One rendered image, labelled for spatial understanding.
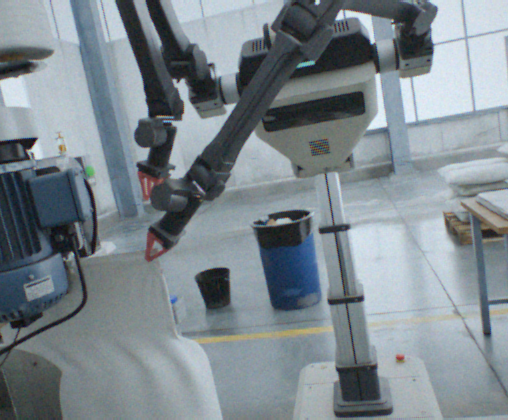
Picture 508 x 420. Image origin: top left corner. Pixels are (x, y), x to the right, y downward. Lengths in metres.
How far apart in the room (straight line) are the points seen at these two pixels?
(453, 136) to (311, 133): 7.89
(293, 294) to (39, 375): 1.96
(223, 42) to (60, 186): 8.64
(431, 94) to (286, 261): 6.38
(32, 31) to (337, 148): 0.91
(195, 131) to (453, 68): 4.96
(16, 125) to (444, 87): 8.67
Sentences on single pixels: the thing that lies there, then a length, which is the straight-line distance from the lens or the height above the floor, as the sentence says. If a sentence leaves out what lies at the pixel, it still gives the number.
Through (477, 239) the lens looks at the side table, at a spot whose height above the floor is 0.54.
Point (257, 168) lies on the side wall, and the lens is 9.18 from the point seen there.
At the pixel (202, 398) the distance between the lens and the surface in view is 1.20.
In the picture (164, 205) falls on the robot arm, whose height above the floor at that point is 1.19.
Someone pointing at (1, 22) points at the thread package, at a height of 1.57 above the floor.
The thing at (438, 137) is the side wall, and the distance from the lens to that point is 9.18.
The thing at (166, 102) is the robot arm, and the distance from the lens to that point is 1.16.
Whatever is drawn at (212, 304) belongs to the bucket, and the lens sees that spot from 3.70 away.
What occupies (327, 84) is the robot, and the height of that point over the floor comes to 1.39.
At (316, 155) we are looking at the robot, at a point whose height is 1.19.
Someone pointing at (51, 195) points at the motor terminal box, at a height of 1.27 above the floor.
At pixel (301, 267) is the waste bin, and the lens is 3.28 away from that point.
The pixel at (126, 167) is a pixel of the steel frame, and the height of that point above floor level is 1.06.
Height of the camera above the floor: 1.31
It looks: 9 degrees down
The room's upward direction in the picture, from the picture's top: 11 degrees counter-clockwise
